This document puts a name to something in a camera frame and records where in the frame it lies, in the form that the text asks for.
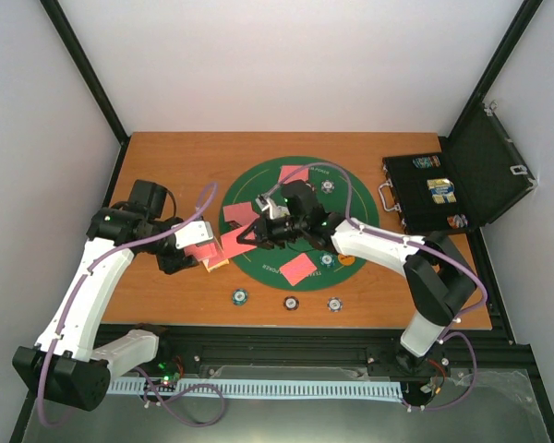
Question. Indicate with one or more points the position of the black poker case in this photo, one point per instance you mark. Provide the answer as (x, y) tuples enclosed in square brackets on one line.
[(488, 172)]

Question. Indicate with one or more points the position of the blue gold card deck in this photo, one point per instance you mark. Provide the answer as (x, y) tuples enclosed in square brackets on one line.
[(441, 190)]

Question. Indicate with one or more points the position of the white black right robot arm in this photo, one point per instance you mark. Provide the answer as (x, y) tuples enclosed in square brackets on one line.
[(438, 276)]

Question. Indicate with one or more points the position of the orange big blind button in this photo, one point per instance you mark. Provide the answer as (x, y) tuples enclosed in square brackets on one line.
[(346, 260)]

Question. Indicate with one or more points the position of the black aluminium frame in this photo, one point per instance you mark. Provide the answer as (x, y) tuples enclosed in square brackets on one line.
[(497, 348)]

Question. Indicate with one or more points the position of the red backed card deck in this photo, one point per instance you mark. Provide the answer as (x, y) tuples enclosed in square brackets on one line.
[(201, 252)]

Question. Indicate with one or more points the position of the red card seat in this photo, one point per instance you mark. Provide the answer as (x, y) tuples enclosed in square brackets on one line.
[(290, 173), (244, 217), (297, 269)]

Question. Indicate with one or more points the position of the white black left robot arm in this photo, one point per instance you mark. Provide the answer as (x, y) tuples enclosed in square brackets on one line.
[(64, 365)]

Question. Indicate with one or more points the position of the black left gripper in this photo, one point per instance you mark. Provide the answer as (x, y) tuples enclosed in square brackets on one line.
[(172, 264)]

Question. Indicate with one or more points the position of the chips row in case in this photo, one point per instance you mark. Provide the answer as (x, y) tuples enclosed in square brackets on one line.
[(426, 162)]

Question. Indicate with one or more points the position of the silver case handle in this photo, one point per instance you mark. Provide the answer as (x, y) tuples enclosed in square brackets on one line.
[(386, 197)]

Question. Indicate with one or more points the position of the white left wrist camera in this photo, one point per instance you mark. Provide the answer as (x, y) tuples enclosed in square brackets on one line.
[(194, 233)]

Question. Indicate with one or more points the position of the green blue 50 chip stack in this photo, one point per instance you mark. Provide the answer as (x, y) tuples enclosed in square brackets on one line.
[(239, 297)]

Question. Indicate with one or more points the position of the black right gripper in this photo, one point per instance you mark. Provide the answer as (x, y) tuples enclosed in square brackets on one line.
[(261, 229)]

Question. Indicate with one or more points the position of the brown 100 chip stack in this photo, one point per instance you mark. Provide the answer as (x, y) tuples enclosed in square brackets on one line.
[(291, 303)]

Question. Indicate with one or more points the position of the blue white chip stack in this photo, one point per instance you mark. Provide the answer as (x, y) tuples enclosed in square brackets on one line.
[(335, 304)]

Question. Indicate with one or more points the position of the red white chips in case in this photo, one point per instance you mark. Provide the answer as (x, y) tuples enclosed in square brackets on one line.
[(457, 221)]

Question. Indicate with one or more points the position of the triangular all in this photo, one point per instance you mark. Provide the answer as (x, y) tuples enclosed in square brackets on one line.
[(233, 223)]

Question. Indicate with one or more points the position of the light blue cable duct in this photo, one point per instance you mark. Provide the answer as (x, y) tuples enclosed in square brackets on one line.
[(250, 389)]

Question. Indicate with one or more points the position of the red card top seat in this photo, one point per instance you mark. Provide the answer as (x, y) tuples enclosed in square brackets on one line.
[(290, 173)]

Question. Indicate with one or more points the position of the yellow playing card box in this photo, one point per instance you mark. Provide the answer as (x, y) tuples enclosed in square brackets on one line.
[(213, 263)]

